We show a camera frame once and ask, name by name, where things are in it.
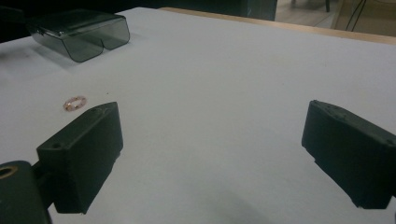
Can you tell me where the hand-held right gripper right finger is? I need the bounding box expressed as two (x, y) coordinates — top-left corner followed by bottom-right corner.
(301, 99), (396, 210)

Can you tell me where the hanging black cable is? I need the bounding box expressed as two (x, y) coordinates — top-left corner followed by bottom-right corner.
(345, 0), (368, 32)

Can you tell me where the pink bead ring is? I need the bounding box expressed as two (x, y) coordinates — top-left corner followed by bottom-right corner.
(63, 95), (87, 112)

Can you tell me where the white table sheet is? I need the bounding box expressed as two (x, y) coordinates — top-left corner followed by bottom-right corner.
(0, 7), (396, 224)

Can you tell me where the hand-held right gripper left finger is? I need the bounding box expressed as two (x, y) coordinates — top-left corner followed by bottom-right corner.
(35, 101), (124, 216)

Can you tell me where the clear grey compartment box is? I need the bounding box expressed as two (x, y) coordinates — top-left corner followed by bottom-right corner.
(26, 8), (131, 63)

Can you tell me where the dark cabinet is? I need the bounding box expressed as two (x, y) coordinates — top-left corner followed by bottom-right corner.
(239, 0), (278, 21)

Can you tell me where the light wooden platform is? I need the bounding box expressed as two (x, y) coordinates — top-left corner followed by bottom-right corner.
(331, 0), (396, 37)

